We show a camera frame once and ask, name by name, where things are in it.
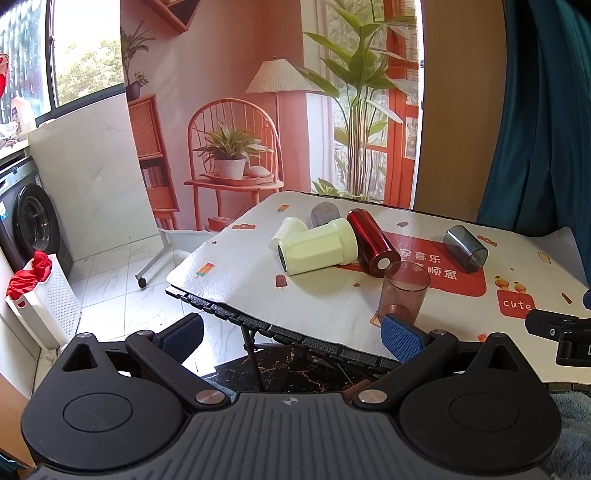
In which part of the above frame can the pink translucent cup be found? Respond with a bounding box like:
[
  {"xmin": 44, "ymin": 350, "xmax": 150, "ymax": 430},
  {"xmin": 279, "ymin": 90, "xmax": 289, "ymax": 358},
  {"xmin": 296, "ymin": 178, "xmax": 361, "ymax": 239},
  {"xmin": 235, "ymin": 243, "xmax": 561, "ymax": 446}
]
[{"xmin": 378, "ymin": 261, "xmax": 431, "ymax": 326}]

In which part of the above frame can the small white cup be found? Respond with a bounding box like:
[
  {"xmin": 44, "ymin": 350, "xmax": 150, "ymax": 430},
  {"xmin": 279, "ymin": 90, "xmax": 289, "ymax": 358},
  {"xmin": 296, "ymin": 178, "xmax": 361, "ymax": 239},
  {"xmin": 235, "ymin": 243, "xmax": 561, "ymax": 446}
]
[{"xmin": 270, "ymin": 216, "xmax": 308, "ymax": 250}]

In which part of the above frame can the large cream cup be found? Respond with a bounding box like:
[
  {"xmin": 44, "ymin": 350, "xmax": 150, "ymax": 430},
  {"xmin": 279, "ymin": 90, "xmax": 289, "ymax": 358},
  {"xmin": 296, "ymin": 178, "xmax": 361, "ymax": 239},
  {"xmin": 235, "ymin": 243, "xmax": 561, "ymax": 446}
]
[{"xmin": 277, "ymin": 218, "xmax": 360, "ymax": 276}]

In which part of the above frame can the wooden wall panel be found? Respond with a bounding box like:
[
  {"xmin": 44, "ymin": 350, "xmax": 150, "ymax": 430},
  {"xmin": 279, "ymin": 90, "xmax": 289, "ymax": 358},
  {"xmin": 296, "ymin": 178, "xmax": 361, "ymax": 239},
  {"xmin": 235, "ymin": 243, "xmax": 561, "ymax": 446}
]
[{"xmin": 413, "ymin": 0, "xmax": 509, "ymax": 222}]

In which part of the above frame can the red metallic cup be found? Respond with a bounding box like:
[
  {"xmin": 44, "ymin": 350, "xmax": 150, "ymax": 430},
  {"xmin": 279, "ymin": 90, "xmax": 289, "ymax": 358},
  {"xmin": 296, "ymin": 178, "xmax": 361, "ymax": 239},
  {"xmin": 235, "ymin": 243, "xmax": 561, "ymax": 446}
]
[{"xmin": 346, "ymin": 208, "xmax": 402, "ymax": 278}]

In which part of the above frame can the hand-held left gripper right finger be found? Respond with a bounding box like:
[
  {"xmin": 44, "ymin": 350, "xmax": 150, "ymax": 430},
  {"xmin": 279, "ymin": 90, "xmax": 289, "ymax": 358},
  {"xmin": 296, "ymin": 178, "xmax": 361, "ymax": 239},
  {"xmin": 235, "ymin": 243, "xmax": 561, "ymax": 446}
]
[{"xmin": 353, "ymin": 314, "xmax": 532, "ymax": 411}]

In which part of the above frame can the dark grey translucent cup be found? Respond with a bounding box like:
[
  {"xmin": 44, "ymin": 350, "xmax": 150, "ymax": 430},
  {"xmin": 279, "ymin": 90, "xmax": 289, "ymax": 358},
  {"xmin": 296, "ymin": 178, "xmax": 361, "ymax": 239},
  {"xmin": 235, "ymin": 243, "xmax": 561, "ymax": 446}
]
[{"xmin": 443, "ymin": 224, "xmax": 489, "ymax": 274}]

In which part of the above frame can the grey fluffy rug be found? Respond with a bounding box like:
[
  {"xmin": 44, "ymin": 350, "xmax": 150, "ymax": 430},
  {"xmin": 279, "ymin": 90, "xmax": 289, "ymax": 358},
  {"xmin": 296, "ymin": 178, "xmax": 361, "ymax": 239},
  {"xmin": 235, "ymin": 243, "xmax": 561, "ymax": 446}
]
[{"xmin": 545, "ymin": 383, "xmax": 591, "ymax": 480}]

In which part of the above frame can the printed white table mat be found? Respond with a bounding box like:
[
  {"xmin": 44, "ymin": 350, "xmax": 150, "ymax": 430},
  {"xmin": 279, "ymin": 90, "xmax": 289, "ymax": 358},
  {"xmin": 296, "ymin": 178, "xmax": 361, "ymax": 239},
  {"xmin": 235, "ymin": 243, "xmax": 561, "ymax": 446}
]
[{"xmin": 166, "ymin": 191, "xmax": 591, "ymax": 384}]

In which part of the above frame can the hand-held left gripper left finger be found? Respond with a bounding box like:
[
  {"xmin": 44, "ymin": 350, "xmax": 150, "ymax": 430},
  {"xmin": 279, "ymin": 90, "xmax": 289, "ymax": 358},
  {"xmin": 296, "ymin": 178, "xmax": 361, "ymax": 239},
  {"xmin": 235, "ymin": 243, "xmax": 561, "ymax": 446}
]
[{"xmin": 59, "ymin": 313, "xmax": 232, "ymax": 414}]

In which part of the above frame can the teal curtain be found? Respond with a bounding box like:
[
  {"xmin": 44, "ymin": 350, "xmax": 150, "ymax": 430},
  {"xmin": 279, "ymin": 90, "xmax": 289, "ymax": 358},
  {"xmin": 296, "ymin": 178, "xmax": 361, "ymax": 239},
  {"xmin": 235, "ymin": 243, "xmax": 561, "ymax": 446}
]
[{"xmin": 475, "ymin": 0, "xmax": 591, "ymax": 236}]

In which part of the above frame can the red cloth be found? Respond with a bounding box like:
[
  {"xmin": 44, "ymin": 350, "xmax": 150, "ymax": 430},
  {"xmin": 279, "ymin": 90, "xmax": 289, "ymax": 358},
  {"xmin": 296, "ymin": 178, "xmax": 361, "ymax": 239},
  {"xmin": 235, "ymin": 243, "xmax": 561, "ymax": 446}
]
[{"xmin": 7, "ymin": 250, "xmax": 52, "ymax": 298}]

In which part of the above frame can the grey washing machine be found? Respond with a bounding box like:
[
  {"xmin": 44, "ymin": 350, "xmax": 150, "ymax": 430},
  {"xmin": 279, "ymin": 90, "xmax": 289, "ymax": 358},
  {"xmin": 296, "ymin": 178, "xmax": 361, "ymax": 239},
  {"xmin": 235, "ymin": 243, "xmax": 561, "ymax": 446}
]
[{"xmin": 0, "ymin": 157, "xmax": 70, "ymax": 273}]

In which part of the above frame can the white laundry basket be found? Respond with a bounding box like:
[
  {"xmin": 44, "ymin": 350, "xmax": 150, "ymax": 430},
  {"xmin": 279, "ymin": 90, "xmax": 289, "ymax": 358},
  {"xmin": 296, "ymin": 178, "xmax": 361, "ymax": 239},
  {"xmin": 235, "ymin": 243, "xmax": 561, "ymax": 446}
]
[{"xmin": 6, "ymin": 253, "xmax": 83, "ymax": 349}]

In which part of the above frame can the window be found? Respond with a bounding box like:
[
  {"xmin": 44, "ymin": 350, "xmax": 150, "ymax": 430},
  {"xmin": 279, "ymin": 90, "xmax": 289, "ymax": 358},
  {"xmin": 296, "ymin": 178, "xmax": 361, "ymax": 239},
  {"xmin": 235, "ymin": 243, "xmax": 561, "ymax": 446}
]
[{"xmin": 0, "ymin": 0, "xmax": 127, "ymax": 123}]

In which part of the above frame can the room scene wall poster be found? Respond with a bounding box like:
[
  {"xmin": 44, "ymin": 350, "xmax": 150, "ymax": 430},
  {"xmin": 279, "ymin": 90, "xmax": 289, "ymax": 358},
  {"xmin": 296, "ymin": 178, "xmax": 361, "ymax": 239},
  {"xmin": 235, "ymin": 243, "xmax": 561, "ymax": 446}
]
[{"xmin": 120, "ymin": 0, "xmax": 423, "ymax": 232}]

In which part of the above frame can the stand leg with caster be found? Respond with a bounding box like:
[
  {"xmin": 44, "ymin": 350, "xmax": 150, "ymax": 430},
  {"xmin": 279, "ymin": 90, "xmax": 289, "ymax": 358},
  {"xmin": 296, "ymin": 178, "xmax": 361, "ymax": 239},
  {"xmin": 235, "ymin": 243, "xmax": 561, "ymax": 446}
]
[{"xmin": 135, "ymin": 228, "xmax": 174, "ymax": 289}]

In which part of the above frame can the white marble panel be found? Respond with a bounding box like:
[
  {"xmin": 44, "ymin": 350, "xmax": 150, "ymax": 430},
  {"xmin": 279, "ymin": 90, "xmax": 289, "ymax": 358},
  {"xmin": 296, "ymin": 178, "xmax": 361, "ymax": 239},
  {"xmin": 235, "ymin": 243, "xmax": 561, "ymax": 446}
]
[{"xmin": 28, "ymin": 92, "xmax": 174, "ymax": 264}]

